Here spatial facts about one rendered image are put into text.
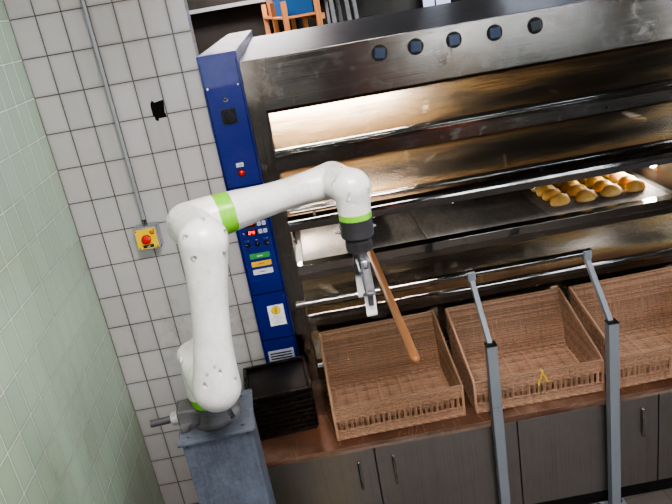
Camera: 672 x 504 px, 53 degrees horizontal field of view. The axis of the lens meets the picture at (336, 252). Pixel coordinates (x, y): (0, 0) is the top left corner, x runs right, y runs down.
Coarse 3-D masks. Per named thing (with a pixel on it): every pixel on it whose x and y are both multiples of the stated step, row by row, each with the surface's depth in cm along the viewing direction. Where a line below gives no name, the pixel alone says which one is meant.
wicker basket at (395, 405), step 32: (384, 320) 315; (416, 320) 316; (352, 352) 315; (384, 352) 316; (448, 352) 293; (352, 384) 316; (384, 384) 313; (416, 384) 308; (448, 384) 305; (352, 416) 277; (384, 416) 278; (416, 416) 280; (448, 416) 282
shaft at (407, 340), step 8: (368, 256) 299; (376, 264) 286; (376, 272) 279; (384, 280) 270; (384, 288) 263; (392, 296) 256; (392, 304) 248; (392, 312) 244; (400, 320) 236; (400, 328) 231; (408, 336) 225; (408, 344) 220; (408, 352) 217; (416, 352) 215; (416, 360) 213
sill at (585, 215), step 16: (608, 208) 310; (624, 208) 309; (640, 208) 309; (656, 208) 310; (512, 224) 311; (528, 224) 308; (544, 224) 308; (560, 224) 309; (432, 240) 309; (448, 240) 307; (464, 240) 308; (480, 240) 308; (336, 256) 310; (352, 256) 306; (384, 256) 307; (304, 272) 306
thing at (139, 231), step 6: (150, 222) 292; (156, 222) 290; (138, 228) 286; (144, 228) 286; (150, 228) 286; (156, 228) 287; (138, 234) 286; (144, 234) 286; (150, 234) 287; (156, 234) 287; (138, 240) 287; (156, 240) 288; (162, 240) 294; (138, 246) 288; (144, 246) 288; (150, 246) 289; (156, 246) 289
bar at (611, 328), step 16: (544, 256) 274; (560, 256) 273; (576, 256) 274; (592, 256) 274; (464, 272) 273; (480, 272) 272; (592, 272) 271; (400, 288) 272; (304, 304) 271; (320, 304) 272; (480, 304) 268; (480, 320) 266; (608, 320) 262; (608, 336) 262; (496, 352) 260; (608, 352) 265; (496, 368) 263; (608, 368) 268; (496, 384) 265; (608, 384) 271; (496, 400) 268; (608, 400) 274; (496, 416) 270; (608, 416) 277; (496, 432) 273; (608, 432) 281; (496, 448) 276; (608, 448) 284; (496, 464) 282; (608, 464) 287; (608, 480) 291; (608, 496) 294
